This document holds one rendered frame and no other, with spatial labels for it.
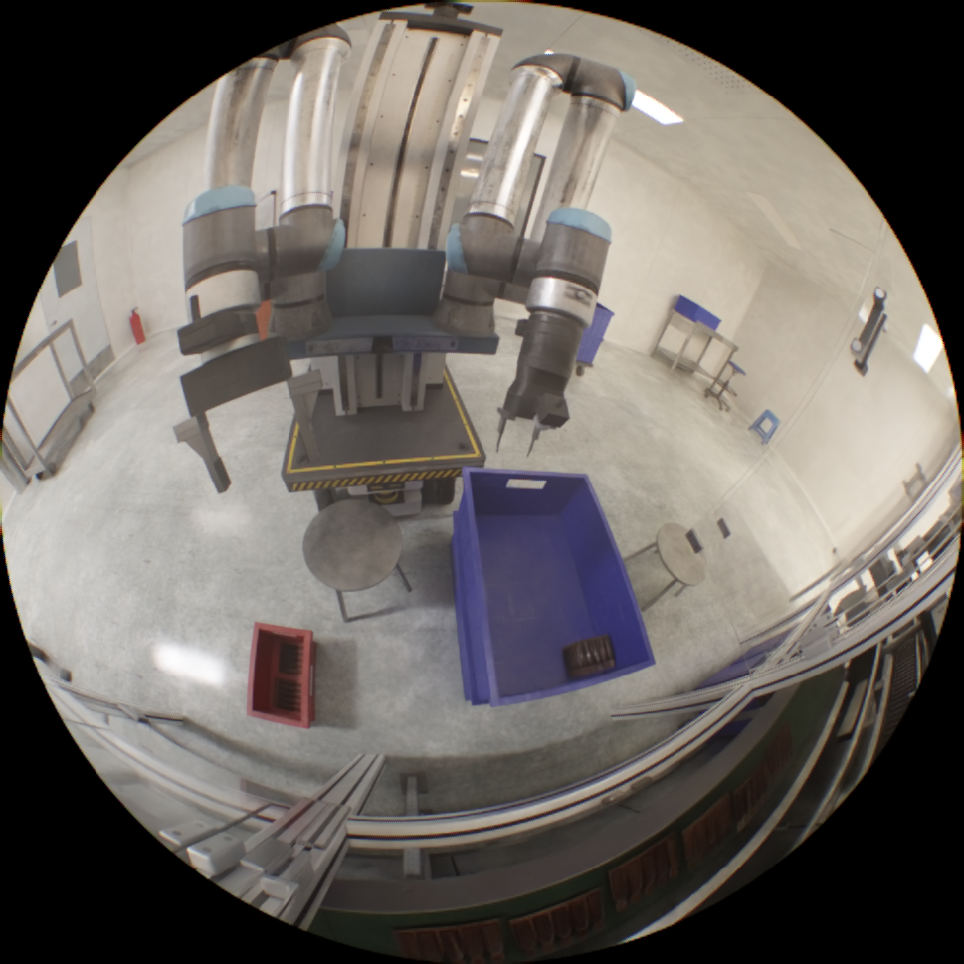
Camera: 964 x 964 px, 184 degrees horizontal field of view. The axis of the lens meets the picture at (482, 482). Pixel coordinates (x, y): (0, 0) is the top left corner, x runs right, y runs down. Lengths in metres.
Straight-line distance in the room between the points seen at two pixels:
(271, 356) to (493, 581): 0.77
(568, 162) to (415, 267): 0.50
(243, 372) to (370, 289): 0.64
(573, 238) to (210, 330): 0.39
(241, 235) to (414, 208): 0.69
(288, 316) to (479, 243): 0.50
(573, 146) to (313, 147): 0.51
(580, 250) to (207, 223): 0.42
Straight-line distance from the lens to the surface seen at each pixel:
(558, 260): 0.40
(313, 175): 0.56
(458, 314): 0.83
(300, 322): 0.82
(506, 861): 0.95
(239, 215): 0.40
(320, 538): 0.92
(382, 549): 0.87
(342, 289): 0.94
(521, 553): 0.95
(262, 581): 1.22
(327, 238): 0.51
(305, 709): 0.95
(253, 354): 0.35
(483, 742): 1.05
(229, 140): 0.77
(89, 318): 5.01
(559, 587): 0.95
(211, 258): 0.37
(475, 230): 0.53
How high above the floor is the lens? 1.02
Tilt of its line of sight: 47 degrees down
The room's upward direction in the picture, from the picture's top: 17 degrees clockwise
